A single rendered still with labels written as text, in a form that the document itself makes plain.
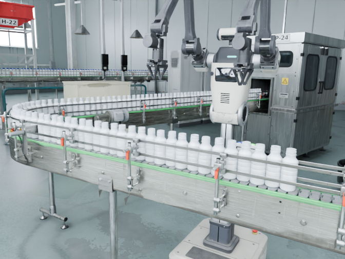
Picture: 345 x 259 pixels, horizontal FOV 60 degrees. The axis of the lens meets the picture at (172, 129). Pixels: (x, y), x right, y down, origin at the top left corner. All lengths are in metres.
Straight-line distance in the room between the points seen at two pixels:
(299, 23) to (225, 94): 11.68
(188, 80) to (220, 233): 5.78
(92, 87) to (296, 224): 4.69
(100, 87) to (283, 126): 3.18
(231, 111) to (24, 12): 6.77
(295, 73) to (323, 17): 8.64
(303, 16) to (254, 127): 8.75
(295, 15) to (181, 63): 7.11
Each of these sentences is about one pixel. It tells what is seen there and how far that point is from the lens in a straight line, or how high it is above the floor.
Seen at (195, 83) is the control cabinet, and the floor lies 1.09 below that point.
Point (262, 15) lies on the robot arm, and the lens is 1.75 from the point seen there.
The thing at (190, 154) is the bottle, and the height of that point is 1.08.
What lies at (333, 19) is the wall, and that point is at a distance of 13.36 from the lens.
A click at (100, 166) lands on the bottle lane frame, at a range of 1.67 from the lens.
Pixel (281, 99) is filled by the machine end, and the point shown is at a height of 1.02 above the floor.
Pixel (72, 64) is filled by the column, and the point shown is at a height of 1.51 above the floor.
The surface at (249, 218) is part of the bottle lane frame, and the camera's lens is 1.32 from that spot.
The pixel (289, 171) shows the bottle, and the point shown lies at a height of 1.08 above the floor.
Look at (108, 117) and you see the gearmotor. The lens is 2.96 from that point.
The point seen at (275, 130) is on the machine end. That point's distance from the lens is 5.06.
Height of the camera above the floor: 1.46
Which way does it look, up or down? 12 degrees down
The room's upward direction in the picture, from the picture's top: 1 degrees clockwise
